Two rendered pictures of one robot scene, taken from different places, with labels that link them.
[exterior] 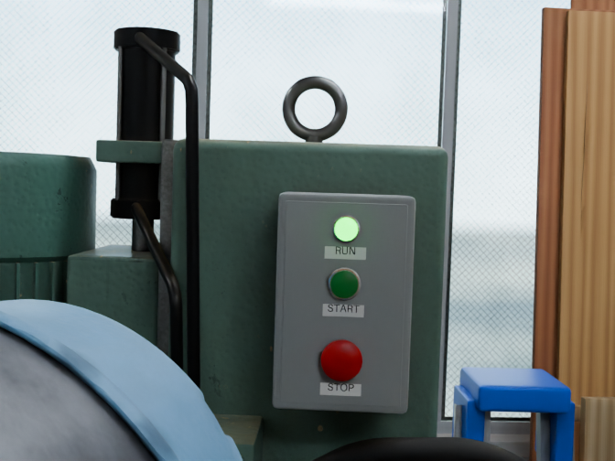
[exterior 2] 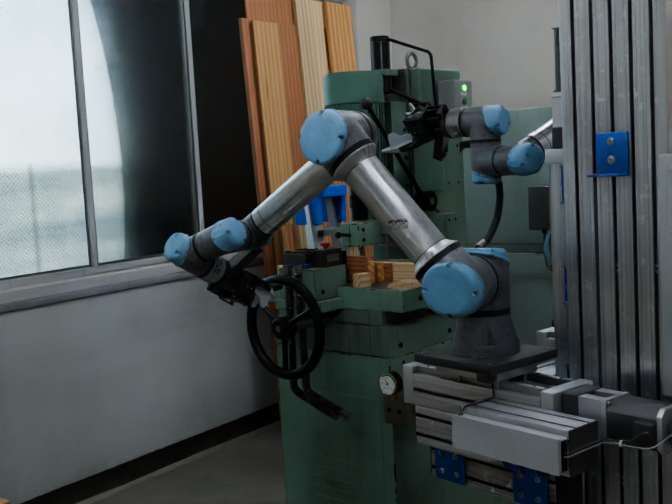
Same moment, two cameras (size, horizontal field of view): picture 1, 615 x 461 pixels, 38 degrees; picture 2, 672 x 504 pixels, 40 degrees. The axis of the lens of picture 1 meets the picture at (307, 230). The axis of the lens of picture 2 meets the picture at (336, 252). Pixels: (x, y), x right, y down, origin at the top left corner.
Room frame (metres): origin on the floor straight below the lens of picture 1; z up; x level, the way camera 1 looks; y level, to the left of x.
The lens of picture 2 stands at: (-0.88, 2.41, 1.25)
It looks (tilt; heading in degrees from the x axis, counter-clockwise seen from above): 6 degrees down; 310
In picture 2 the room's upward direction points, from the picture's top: 3 degrees counter-clockwise
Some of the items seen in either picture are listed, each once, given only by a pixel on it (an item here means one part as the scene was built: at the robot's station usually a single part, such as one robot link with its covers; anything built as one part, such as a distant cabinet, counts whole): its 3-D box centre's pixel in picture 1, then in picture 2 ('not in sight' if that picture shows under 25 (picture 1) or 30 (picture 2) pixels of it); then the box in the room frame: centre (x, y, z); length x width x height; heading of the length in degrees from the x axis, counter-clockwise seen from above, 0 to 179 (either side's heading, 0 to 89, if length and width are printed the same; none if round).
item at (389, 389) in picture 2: not in sight; (391, 386); (0.57, 0.51, 0.65); 0.06 x 0.04 x 0.08; 178
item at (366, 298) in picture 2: not in sight; (333, 293); (0.85, 0.39, 0.87); 0.61 x 0.30 x 0.06; 178
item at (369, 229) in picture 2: not in sight; (365, 235); (0.82, 0.27, 1.03); 0.14 x 0.07 x 0.09; 88
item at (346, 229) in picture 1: (346, 229); not in sight; (0.64, -0.03, 1.46); 0.02 x 0.01 x 0.02; 88
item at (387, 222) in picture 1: (342, 298); (456, 106); (0.67, -0.03, 1.40); 0.10 x 0.06 x 0.16; 88
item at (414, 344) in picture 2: not in sight; (390, 319); (0.82, 0.16, 0.76); 0.57 x 0.45 x 0.09; 88
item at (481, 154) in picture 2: not in sight; (490, 161); (0.30, 0.42, 1.23); 0.11 x 0.08 x 0.11; 157
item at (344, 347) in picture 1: (341, 360); not in sight; (0.64, -0.03, 1.36); 0.03 x 0.01 x 0.03; 88
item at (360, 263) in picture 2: not in sight; (346, 269); (0.82, 0.37, 0.94); 0.16 x 0.01 x 0.08; 178
